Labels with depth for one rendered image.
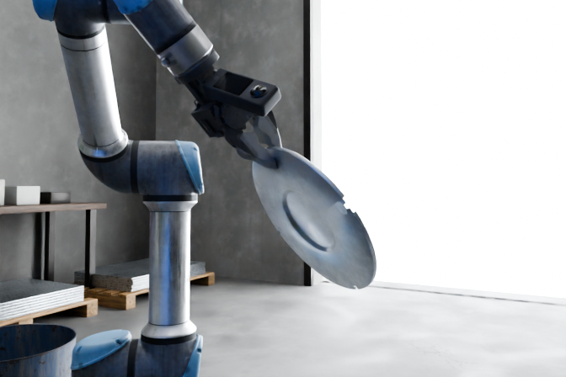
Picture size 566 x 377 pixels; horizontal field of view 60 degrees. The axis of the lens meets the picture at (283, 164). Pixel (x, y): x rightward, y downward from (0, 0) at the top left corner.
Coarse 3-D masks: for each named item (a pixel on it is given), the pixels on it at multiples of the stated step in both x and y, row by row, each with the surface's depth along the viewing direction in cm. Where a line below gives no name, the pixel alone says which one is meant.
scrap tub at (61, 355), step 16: (0, 336) 180; (16, 336) 182; (32, 336) 184; (48, 336) 183; (64, 336) 181; (0, 352) 179; (16, 352) 182; (32, 352) 183; (48, 352) 153; (64, 352) 160; (0, 368) 145; (16, 368) 147; (32, 368) 150; (48, 368) 154; (64, 368) 160
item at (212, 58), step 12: (204, 60) 71; (216, 60) 72; (192, 72) 71; (204, 72) 73; (192, 84) 76; (204, 96) 76; (204, 108) 76; (216, 108) 73; (228, 108) 74; (204, 120) 78; (216, 120) 76; (228, 120) 74; (240, 120) 75; (216, 132) 78
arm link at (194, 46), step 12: (192, 36) 70; (204, 36) 72; (168, 48) 69; (180, 48) 69; (192, 48) 70; (204, 48) 71; (168, 60) 71; (180, 60) 70; (192, 60) 70; (180, 72) 71
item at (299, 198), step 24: (264, 168) 85; (288, 168) 78; (312, 168) 72; (264, 192) 91; (288, 192) 84; (312, 192) 76; (336, 192) 71; (288, 216) 89; (312, 216) 82; (336, 216) 75; (288, 240) 95; (312, 240) 88; (336, 240) 79; (360, 240) 73; (312, 264) 92; (336, 264) 84; (360, 264) 77; (360, 288) 82
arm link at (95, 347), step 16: (96, 336) 105; (112, 336) 103; (128, 336) 103; (80, 352) 98; (96, 352) 97; (112, 352) 98; (128, 352) 100; (80, 368) 97; (96, 368) 97; (112, 368) 98; (128, 368) 98
